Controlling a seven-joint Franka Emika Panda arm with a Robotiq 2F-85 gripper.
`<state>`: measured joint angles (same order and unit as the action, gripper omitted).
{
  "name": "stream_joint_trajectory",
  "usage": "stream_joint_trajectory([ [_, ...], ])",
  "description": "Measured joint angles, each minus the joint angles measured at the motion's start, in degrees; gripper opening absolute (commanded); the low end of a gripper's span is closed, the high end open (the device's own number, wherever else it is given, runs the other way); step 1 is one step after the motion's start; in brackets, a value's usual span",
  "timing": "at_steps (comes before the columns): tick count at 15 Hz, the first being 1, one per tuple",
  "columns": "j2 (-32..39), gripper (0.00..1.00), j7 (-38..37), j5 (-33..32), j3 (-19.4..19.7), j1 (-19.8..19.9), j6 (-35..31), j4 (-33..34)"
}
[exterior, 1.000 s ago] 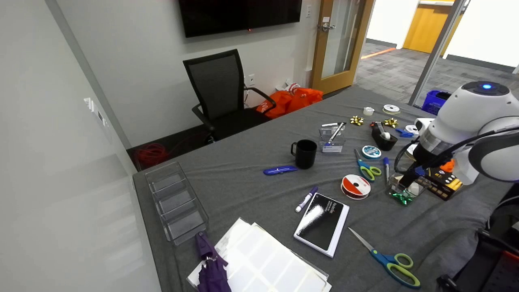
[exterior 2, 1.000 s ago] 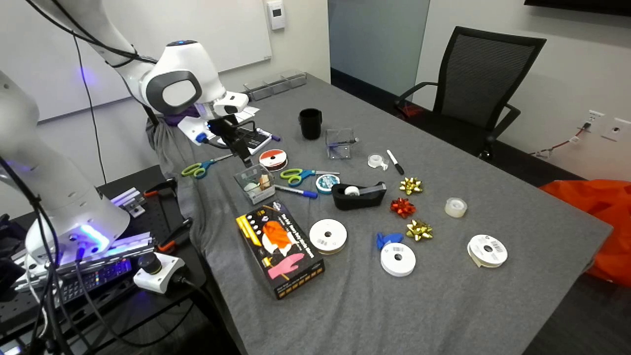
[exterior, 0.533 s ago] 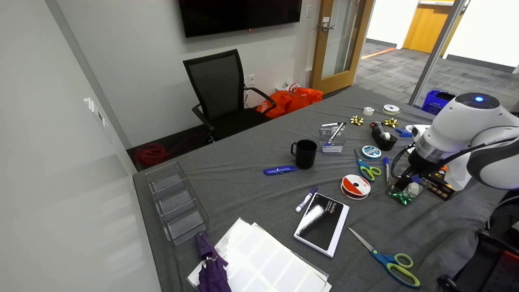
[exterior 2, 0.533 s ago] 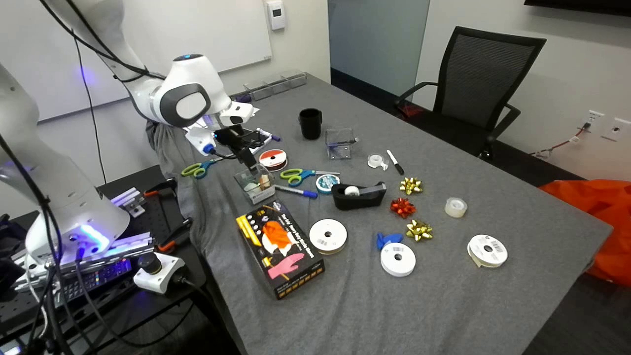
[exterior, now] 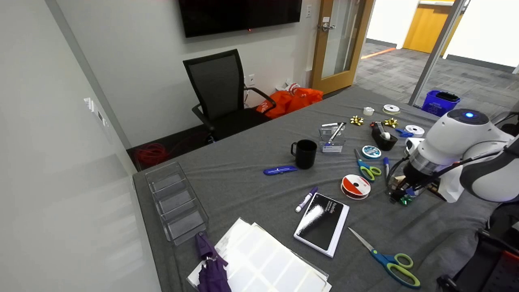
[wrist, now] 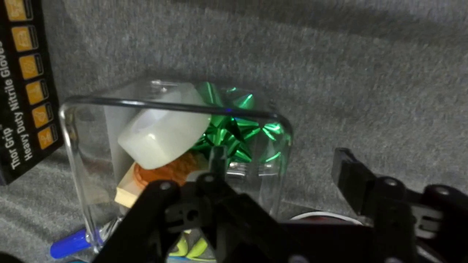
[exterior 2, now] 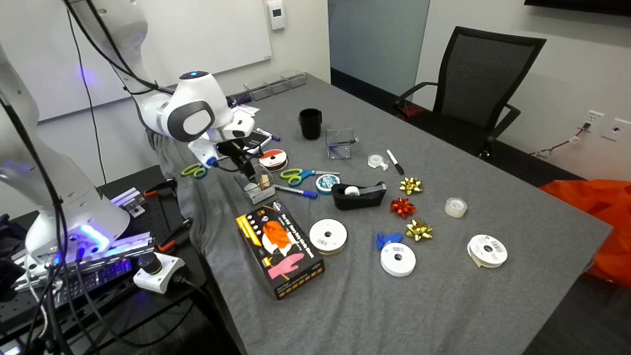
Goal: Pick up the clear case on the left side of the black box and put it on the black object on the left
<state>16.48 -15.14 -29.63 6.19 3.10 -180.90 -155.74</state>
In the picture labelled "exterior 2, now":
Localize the blue gift bow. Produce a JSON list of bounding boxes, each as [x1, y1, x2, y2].
[[375, 229, 406, 253]]

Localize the black cable bundle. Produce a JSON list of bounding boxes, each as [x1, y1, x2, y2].
[[0, 194, 81, 355]]

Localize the black wall screen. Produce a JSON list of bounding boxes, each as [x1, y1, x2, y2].
[[523, 0, 631, 18]]

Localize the wall outlet cable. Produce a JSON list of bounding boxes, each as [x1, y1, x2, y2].
[[531, 121, 594, 160]]

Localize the red gift bow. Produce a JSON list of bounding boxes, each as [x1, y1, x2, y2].
[[389, 196, 418, 222]]

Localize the purple cloth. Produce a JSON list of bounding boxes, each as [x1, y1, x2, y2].
[[225, 93, 255, 109]]

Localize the red white ribbon spool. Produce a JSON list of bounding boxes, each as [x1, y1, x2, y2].
[[256, 149, 290, 174]]

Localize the wire mesh tray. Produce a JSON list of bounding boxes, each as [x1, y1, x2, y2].
[[245, 72, 312, 103]]

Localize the black marker pen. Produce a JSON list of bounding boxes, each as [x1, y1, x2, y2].
[[385, 149, 408, 178]]

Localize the orange handled clamp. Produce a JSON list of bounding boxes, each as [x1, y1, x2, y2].
[[156, 220, 195, 255], [142, 180, 180, 202]]

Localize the black printed cardboard box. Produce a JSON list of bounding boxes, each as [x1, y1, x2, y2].
[[235, 200, 327, 302]]

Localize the blue marker pen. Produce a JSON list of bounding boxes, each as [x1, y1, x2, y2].
[[274, 184, 320, 202]]

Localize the white wall outlet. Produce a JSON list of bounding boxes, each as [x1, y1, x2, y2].
[[586, 109, 607, 135]]

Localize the black tape dispenser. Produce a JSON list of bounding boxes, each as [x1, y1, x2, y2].
[[329, 180, 389, 214]]

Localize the black cup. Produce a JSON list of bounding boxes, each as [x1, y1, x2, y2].
[[298, 107, 325, 143]]

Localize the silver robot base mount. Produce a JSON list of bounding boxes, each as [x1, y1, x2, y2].
[[12, 225, 160, 312]]

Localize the clear plastic case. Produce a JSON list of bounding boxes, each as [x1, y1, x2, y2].
[[243, 172, 278, 208]]

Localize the white wall thermostat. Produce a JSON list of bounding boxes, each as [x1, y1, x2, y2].
[[264, 0, 288, 32]]

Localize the clear glass box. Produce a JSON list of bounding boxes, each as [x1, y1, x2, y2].
[[324, 125, 361, 162]]

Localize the green blue scissors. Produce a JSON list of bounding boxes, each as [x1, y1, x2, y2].
[[278, 166, 325, 188], [180, 162, 211, 182]]

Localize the black office chair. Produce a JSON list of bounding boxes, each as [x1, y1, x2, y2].
[[393, 26, 548, 160]]

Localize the white wall plate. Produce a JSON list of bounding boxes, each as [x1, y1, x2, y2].
[[600, 117, 631, 145]]

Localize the black tablet with white border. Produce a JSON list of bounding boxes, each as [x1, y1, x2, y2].
[[245, 129, 274, 156]]

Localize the small clear tape dispenser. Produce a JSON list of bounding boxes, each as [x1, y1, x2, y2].
[[367, 153, 391, 174]]

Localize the orange fabric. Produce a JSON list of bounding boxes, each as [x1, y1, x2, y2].
[[538, 178, 631, 291]]

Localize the gold gift bow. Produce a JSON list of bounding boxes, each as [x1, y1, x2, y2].
[[398, 176, 424, 198], [404, 218, 436, 245]]

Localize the silver metal bracket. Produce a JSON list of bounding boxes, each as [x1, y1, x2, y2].
[[109, 186, 148, 220]]

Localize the translucent tape roll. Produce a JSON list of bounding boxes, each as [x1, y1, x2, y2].
[[442, 196, 469, 222]]

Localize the blue tape roll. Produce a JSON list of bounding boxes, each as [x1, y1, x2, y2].
[[314, 172, 343, 196]]

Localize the white emergency stop button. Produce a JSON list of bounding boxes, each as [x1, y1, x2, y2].
[[132, 251, 187, 296]]

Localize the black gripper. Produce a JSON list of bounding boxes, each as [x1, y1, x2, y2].
[[217, 135, 260, 182]]

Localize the black robot cart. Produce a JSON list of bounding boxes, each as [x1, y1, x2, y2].
[[0, 164, 225, 355]]

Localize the grey tablecloth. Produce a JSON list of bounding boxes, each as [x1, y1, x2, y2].
[[146, 72, 615, 355]]

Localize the frosted glass door panel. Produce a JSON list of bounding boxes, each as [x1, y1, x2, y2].
[[327, 0, 432, 97]]

